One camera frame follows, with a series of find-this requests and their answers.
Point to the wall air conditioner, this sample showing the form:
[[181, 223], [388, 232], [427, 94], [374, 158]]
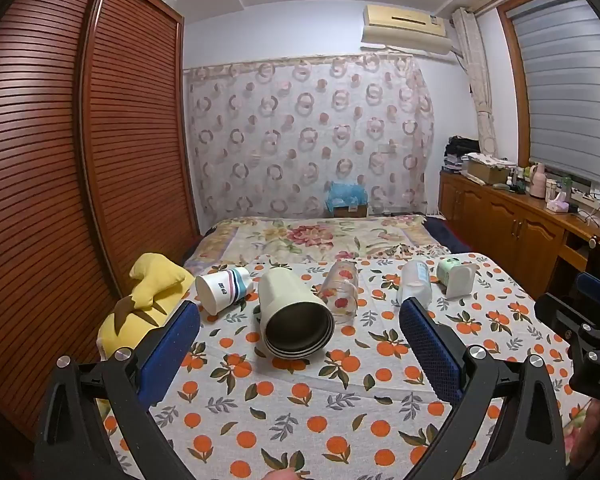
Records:
[[405, 27]]

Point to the green and white cup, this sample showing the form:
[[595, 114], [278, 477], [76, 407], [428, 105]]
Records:
[[455, 275]]

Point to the orange fruit print tablecloth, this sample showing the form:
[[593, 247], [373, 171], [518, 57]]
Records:
[[330, 410]]

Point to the pile of dark clothes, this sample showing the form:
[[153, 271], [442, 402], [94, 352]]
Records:
[[461, 152]]

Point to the floral blanket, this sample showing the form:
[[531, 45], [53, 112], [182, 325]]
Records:
[[305, 240]]

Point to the large cream cup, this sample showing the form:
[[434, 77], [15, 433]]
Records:
[[285, 300]]

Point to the beige side curtain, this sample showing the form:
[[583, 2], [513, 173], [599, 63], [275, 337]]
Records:
[[480, 85]]

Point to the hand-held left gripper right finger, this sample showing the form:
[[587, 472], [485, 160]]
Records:
[[430, 355]]

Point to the pink thermos bottle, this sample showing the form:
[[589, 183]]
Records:
[[538, 180]]

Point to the cardboard box with blue packets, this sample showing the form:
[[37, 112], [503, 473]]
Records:
[[347, 199]]

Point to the open cardboard box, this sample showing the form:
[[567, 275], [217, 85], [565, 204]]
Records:
[[487, 170]]

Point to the yellow plush toy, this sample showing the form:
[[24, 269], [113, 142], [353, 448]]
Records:
[[145, 285]]

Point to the clear printed glass cup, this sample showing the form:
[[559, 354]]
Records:
[[340, 285]]

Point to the wooden slatted wardrobe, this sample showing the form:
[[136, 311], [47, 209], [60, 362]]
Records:
[[55, 160]]

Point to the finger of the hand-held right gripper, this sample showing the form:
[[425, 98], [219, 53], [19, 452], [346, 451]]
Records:
[[555, 315], [592, 287]]

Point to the wooden sideboard cabinet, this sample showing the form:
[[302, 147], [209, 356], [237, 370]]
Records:
[[500, 220]]

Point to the translucent plastic cup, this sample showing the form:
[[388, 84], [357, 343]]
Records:
[[414, 280]]

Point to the grey window blind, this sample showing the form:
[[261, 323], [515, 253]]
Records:
[[570, 85]]

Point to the white striped paper cup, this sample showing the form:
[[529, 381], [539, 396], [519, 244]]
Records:
[[220, 290]]

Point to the tissue box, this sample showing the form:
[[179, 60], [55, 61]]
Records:
[[557, 206]]

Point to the sheer circle pattern curtain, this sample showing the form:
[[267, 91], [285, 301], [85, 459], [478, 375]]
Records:
[[310, 135]]

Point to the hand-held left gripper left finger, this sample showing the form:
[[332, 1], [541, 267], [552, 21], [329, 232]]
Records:
[[170, 345]]

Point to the person's right hand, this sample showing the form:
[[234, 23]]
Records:
[[591, 430]]

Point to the white power strip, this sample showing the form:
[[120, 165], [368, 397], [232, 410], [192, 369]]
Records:
[[587, 196]]

